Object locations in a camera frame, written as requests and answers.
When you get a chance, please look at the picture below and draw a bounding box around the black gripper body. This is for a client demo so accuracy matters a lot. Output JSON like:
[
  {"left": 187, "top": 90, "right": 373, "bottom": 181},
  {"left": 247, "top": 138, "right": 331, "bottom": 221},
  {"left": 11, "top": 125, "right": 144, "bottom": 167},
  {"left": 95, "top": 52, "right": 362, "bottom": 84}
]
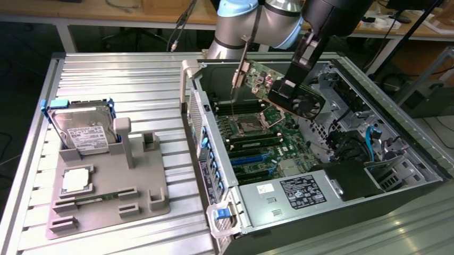
[{"left": 301, "top": 0, "right": 375, "bottom": 38}]

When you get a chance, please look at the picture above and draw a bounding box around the black graphics card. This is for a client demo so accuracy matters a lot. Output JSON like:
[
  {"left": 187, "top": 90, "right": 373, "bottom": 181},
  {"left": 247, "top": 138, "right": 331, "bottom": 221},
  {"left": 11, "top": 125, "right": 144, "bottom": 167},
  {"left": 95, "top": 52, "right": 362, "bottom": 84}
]
[{"left": 230, "top": 36, "right": 326, "bottom": 121}]

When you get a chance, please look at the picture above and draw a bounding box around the white box with black item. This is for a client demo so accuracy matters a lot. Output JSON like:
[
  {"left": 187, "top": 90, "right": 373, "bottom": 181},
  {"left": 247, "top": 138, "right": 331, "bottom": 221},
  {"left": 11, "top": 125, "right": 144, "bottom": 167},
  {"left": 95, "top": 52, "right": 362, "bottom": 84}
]
[{"left": 358, "top": 15, "right": 402, "bottom": 30}]

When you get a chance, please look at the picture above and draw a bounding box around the silver metal disk bay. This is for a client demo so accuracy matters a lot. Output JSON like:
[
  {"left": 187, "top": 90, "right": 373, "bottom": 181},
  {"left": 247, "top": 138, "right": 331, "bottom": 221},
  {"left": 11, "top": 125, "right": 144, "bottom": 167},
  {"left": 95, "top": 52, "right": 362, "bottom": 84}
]
[{"left": 309, "top": 83, "right": 355, "bottom": 133}]

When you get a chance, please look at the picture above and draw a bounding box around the open metal socket cover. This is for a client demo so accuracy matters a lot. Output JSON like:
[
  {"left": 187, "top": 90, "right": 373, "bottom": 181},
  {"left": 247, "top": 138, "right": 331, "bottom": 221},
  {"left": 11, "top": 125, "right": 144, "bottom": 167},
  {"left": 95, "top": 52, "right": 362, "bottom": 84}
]
[{"left": 258, "top": 105, "right": 287, "bottom": 128}]

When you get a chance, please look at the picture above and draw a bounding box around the black slanted pole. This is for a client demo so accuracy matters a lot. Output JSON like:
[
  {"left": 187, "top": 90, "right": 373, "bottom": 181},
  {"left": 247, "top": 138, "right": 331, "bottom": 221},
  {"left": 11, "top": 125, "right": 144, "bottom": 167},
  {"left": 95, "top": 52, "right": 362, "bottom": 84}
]
[{"left": 363, "top": 0, "right": 447, "bottom": 75}]

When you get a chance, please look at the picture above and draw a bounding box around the black RAM slot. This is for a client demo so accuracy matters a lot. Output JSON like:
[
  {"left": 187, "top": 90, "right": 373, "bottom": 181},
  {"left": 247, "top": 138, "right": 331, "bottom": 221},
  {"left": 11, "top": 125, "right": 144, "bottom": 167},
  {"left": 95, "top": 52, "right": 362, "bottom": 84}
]
[
  {"left": 215, "top": 101, "right": 266, "bottom": 108},
  {"left": 216, "top": 107, "right": 266, "bottom": 115}
]

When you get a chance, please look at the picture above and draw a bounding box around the thin metal locking lever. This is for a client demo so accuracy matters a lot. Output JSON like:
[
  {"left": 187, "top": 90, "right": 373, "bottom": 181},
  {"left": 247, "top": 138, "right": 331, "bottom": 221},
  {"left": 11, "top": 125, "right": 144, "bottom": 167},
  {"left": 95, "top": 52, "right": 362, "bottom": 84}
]
[{"left": 230, "top": 87, "right": 239, "bottom": 122}]

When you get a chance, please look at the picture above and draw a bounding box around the CPU socket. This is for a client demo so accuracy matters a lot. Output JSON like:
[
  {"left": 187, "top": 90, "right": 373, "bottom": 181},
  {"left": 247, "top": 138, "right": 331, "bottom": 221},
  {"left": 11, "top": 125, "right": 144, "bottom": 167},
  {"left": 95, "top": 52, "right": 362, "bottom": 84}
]
[{"left": 235, "top": 114, "right": 266, "bottom": 135}]

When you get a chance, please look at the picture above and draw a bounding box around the green motherboard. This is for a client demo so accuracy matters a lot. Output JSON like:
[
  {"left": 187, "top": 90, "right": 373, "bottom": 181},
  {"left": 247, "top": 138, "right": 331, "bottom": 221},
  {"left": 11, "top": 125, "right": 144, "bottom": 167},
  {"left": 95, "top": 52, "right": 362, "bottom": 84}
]
[{"left": 214, "top": 102, "right": 321, "bottom": 185}]

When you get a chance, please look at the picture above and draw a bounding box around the installed black RAM stick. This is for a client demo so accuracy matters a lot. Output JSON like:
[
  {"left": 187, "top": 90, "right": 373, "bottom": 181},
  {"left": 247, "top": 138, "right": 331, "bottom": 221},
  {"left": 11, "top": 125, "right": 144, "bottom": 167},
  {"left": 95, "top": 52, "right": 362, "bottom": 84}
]
[{"left": 226, "top": 135, "right": 281, "bottom": 152}]

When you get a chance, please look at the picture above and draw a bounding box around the grey metal cabinet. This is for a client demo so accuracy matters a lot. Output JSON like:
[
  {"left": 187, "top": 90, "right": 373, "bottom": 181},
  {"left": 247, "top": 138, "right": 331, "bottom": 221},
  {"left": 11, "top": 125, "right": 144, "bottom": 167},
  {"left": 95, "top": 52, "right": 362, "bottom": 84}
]
[{"left": 395, "top": 46, "right": 454, "bottom": 119}]

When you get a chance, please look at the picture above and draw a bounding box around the blue expansion slot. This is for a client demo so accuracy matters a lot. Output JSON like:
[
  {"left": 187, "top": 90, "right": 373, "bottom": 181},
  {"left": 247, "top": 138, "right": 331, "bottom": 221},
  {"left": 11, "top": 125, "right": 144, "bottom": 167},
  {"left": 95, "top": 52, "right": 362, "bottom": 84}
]
[{"left": 231, "top": 155, "right": 266, "bottom": 165}]

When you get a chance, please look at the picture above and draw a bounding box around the black expansion slot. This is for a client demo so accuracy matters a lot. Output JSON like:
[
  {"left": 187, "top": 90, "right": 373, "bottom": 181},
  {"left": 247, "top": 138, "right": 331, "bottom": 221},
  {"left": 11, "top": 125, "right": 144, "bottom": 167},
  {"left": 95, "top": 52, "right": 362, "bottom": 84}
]
[{"left": 235, "top": 169, "right": 270, "bottom": 184}]

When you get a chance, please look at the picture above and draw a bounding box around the black fan shroud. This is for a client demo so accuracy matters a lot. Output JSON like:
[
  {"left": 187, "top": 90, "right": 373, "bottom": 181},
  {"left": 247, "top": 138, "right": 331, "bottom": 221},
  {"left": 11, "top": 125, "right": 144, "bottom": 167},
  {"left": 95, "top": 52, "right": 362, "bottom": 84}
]
[{"left": 310, "top": 160, "right": 386, "bottom": 201}]

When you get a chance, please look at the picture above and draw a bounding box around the black chair base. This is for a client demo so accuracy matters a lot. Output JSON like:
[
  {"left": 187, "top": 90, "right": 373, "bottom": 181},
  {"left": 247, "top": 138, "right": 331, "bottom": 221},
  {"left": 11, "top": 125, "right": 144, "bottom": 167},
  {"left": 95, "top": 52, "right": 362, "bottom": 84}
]
[{"left": 102, "top": 26, "right": 175, "bottom": 53}]

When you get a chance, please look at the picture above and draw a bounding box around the grey power supply unit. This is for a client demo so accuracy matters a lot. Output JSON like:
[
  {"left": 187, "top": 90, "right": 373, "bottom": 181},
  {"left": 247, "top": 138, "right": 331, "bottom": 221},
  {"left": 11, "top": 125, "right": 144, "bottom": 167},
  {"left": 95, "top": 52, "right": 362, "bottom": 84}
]
[{"left": 238, "top": 169, "right": 345, "bottom": 229}]

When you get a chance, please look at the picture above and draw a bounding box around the open black PC case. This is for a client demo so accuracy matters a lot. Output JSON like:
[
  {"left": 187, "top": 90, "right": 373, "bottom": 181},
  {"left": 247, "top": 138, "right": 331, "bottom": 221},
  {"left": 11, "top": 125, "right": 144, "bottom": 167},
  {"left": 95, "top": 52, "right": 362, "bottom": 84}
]
[{"left": 179, "top": 52, "right": 450, "bottom": 255}]

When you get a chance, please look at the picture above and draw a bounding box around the hard disk in blue caddy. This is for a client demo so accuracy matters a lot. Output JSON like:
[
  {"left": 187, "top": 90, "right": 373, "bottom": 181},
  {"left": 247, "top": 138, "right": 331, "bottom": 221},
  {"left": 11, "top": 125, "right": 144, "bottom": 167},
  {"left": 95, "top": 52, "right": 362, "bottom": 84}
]
[{"left": 39, "top": 97, "right": 120, "bottom": 156}]

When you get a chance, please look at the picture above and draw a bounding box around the grey parts rack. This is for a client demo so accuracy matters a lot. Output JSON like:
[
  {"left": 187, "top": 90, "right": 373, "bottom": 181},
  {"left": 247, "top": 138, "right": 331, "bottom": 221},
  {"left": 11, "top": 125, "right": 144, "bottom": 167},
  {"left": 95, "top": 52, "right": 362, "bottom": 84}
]
[{"left": 44, "top": 116, "right": 172, "bottom": 241}]

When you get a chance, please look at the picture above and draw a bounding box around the green RAM stick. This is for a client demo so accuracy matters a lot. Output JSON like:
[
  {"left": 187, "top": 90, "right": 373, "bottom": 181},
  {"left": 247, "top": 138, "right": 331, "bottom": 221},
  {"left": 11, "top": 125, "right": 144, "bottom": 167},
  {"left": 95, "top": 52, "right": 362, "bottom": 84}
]
[{"left": 55, "top": 191, "right": 122, "bottom": 206}]

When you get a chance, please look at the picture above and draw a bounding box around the wooden desk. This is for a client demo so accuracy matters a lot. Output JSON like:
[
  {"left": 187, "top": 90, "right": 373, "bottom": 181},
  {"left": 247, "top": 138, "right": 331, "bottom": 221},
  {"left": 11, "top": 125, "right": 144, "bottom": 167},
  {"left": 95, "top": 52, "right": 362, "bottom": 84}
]
[{"left": 0, "top": 0, "right": 454, "bottom": 53}]

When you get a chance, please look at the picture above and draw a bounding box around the silver CPU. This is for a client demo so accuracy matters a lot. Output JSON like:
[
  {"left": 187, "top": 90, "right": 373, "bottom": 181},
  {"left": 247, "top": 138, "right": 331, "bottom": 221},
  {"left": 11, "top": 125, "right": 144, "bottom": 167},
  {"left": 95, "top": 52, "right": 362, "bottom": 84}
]
[{"left": 60, "top": 167, "right": 92, "bottom": 193}]

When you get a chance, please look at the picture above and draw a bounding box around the blue flat wire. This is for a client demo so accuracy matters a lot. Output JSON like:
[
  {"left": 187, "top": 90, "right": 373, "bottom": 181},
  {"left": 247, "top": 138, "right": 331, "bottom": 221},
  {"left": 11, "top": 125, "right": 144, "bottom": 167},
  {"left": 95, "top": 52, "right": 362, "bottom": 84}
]
[{"left": 365, "top": 126, "right": 382, "bottom": 163}]

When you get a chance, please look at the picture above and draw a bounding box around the hanging grey cable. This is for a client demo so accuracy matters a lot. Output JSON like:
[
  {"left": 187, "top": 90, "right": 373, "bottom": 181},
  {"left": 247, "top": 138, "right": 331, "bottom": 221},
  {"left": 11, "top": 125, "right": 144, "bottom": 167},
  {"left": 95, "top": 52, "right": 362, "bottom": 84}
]
[{"left": 168, "top": 0, "right": 199, "bottom": 53}]

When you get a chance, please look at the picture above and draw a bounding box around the grey handle with latch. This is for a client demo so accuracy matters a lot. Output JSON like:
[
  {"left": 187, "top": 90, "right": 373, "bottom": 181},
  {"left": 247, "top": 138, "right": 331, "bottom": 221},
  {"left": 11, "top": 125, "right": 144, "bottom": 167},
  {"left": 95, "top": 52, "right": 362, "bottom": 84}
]
[{"left": 206, "top": 201, "right": 239, "bottom": 239}]

